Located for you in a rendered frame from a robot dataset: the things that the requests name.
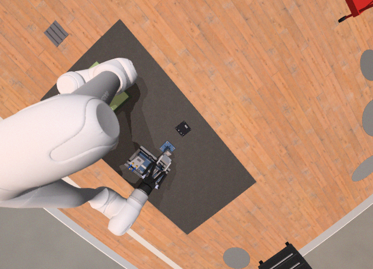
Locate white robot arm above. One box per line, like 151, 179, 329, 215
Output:
0, 58, 149, 236

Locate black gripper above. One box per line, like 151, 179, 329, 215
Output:
138, 155, 171, 196

